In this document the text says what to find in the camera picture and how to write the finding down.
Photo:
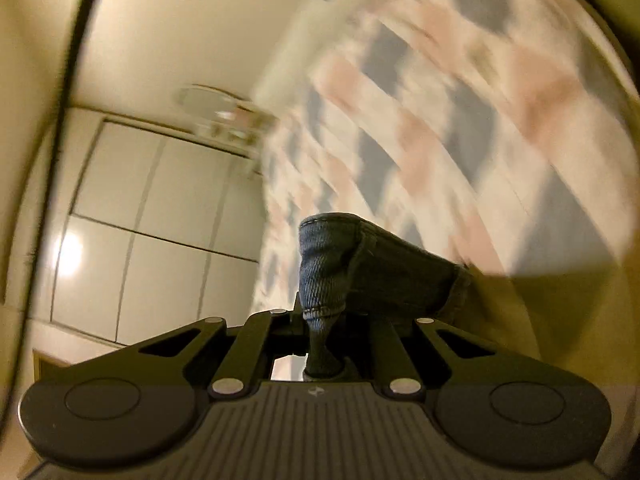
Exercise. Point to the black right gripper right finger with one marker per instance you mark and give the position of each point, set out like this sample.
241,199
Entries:
412,360

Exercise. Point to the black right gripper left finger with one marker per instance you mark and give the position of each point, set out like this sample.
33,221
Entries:
220,361

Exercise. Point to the blue denim jeans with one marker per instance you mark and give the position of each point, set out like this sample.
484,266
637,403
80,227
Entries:
349,267

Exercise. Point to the white wardrobe with panel doors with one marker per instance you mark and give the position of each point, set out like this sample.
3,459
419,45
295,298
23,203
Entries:
149,232

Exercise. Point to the round ceiling lamp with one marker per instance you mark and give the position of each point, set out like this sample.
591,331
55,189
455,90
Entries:
222,116

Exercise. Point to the pink grey checkered bed sheet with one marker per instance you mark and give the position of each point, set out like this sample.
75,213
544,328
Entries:
498,134

